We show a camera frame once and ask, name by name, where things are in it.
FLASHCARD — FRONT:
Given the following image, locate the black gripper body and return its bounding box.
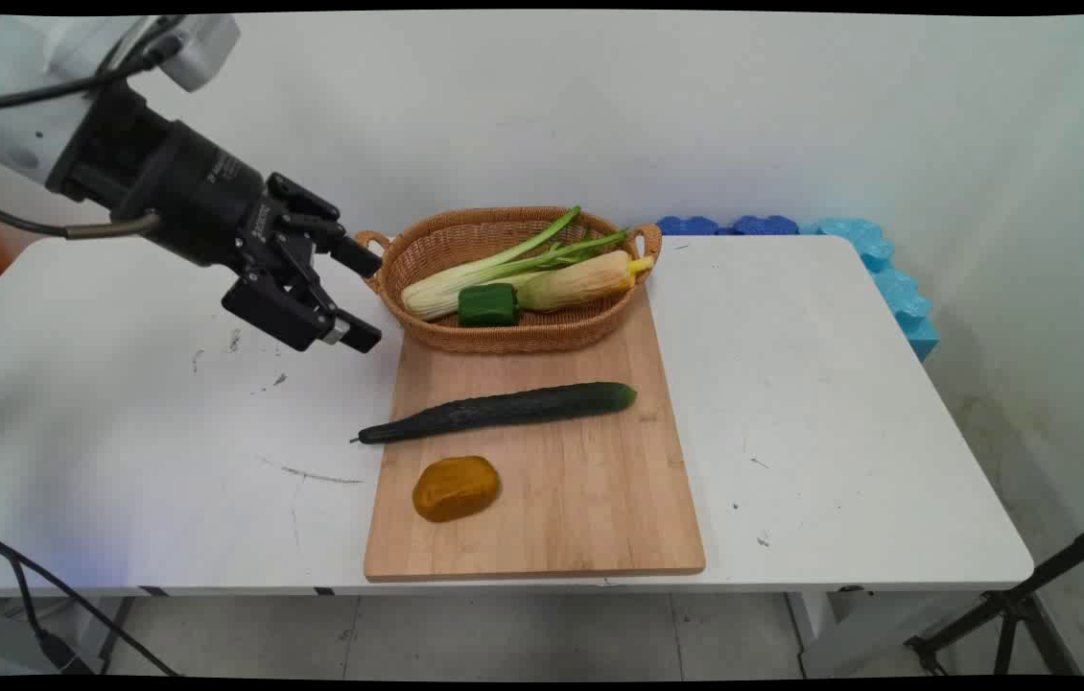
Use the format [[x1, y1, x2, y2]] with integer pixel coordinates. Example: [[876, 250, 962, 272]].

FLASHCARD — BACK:
[[47, 81, 281, 275]]

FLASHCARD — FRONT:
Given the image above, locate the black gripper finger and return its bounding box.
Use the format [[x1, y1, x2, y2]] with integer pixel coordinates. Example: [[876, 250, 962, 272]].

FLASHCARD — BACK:
[[267, 172, 385, 280], [221, 257, 383, 355]]

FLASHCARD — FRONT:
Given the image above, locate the yellow-brown potato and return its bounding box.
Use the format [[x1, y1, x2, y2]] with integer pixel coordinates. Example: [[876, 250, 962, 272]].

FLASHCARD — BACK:
[[412, 455, 502, 524]]

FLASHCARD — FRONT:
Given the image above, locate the woven wicker basket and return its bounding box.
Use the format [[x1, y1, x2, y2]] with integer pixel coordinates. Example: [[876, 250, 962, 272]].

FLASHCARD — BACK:
[[352, 205, 664, 355]]

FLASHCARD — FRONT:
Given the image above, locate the green celery stalk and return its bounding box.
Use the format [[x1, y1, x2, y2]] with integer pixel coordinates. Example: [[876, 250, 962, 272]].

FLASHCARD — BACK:
[[400, 204, 632, 322]]

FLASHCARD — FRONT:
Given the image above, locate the green bell pepper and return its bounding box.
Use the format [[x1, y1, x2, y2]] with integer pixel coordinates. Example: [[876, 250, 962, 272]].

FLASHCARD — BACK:
[[456, 282, 522, 329]]

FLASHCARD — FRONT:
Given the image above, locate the dark green cucumber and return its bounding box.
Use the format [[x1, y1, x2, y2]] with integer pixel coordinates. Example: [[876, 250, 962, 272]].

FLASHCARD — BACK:
[[350, 381, 639, 446]]

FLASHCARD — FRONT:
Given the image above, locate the corn cob in husk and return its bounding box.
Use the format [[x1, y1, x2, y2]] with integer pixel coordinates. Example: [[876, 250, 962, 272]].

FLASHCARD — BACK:
[[514, 249, 656, 314]]

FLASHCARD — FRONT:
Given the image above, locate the wooden cutting board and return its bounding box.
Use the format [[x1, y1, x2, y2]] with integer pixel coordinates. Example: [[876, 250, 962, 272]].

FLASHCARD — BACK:
[[363, 284, 707, 584]]

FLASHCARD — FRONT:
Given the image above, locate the light blue foam tile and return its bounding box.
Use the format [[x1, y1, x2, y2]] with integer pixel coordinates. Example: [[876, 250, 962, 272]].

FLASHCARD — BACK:
[[799, 217, 942, 363]]

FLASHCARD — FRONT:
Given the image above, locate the black tripod stand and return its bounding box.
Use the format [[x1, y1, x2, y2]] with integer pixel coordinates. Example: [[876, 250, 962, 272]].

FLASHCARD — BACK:
[[904, 510, 1084, 679]]

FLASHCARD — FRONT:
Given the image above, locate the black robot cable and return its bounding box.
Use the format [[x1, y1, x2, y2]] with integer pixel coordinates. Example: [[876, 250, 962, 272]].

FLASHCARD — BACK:
[[0, 36, 190, 679], [0, 184, 165, 675]]

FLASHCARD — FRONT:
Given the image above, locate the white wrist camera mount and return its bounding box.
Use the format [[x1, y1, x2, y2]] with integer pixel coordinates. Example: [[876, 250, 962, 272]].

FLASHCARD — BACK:
[[156, 14, 243, 94]]

